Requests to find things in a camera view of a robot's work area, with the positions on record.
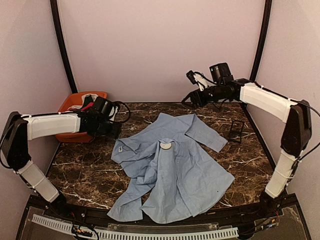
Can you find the black brooch holder stand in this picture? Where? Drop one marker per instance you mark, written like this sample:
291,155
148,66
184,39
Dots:
236,131

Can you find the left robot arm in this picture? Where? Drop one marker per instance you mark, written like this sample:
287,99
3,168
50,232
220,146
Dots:
28,140

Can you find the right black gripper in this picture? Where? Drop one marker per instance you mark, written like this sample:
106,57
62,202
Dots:
192,96

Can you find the white cloth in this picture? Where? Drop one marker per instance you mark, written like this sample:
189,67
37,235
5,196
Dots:
88,98

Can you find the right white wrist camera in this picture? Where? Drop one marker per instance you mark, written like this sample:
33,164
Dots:
197,78

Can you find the red cloth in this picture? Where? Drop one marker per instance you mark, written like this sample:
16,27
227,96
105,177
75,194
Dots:
84,108

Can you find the black left frame pole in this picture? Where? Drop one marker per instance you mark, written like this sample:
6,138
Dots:
62,46

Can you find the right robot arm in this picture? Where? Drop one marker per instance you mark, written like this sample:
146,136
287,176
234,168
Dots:
294,115

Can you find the white perforated cable tray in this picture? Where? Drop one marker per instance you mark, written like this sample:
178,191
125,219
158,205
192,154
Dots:
116,231

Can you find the light blue shirt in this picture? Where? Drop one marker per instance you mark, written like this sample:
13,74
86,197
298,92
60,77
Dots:
170,185

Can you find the orange plastic basket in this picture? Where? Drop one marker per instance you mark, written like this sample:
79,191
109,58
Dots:
71,122

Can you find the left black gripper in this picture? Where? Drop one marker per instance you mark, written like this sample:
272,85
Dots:
115,132

